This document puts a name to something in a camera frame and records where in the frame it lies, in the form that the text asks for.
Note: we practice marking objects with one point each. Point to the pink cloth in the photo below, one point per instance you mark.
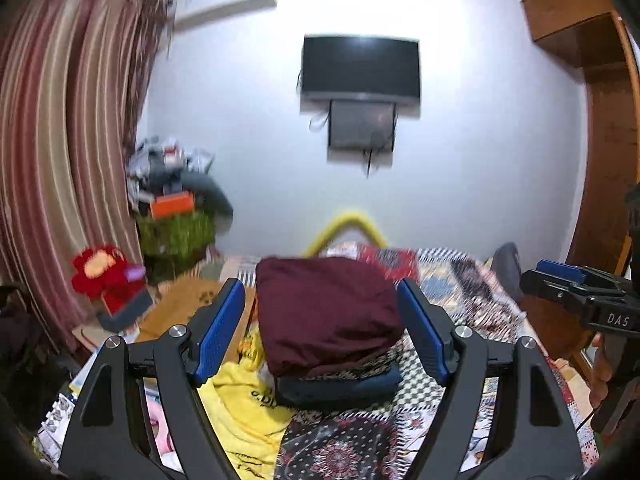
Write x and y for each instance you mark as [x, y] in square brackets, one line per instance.
[160, 425]

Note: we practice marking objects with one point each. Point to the dark blue folded garment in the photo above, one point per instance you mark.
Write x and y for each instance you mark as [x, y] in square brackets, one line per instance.
[340, 390]

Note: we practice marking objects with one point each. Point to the yellow shirt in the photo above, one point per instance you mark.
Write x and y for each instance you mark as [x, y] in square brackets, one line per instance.
[240, 410]

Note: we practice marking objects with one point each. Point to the brown paw print mat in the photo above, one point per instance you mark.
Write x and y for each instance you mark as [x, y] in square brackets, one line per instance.
[185, 305]

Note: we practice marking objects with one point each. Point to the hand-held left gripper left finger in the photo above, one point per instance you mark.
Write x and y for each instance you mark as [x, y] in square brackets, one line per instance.
[220, 330]

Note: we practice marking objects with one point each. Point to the striped red curtain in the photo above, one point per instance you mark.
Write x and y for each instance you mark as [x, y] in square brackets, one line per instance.
[65, 135]

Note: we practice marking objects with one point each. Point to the black wall television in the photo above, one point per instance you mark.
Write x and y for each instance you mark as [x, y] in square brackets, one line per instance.
[360, 67]

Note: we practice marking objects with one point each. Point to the yellow curved tube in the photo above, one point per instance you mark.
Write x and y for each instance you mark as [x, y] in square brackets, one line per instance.
[345, 217]

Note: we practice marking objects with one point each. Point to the patchwork bedspread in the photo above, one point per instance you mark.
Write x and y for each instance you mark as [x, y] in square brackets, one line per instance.
[470, 300]

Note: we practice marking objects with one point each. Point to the pile of printed boxes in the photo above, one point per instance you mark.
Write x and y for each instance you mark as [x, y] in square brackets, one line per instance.
[165, 152]

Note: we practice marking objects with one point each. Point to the black floral cloth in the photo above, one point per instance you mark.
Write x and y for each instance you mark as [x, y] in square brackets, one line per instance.
[350, 450]

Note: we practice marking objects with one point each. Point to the grey wall-mounted box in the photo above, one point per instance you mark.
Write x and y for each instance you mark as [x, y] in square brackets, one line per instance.
[360, 125]

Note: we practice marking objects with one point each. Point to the orange box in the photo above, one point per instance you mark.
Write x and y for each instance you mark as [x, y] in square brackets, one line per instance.
[172, 205]

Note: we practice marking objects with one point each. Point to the maroon shirt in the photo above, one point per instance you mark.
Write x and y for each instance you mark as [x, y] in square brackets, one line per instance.
[325, 310]

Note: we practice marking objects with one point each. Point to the wooden wardrobe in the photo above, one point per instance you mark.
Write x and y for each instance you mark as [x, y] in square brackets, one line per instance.
[605, 135]

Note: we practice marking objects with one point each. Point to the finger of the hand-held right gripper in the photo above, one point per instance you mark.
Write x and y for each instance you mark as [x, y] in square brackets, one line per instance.
[545, 287]
[560, 270]

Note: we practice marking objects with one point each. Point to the red plush toy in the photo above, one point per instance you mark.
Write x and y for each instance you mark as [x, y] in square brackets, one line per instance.
[100, 270]

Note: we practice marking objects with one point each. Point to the black white patterned garment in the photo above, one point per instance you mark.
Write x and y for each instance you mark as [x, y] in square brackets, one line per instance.
[370, 362]

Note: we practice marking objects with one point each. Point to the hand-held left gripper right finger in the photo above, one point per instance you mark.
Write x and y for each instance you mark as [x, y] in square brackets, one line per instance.
[425, 330]

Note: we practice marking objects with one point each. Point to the dark cloth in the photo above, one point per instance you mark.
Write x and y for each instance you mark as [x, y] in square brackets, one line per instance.
[25, 350]

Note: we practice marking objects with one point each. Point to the white tube light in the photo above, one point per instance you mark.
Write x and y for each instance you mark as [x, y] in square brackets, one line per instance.
[225, 9]

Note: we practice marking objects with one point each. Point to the green cloth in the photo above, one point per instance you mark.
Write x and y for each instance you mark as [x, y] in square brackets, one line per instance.
[175, 240]

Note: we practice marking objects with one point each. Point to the person's right hand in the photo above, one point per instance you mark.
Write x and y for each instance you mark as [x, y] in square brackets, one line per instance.
[600, 370]

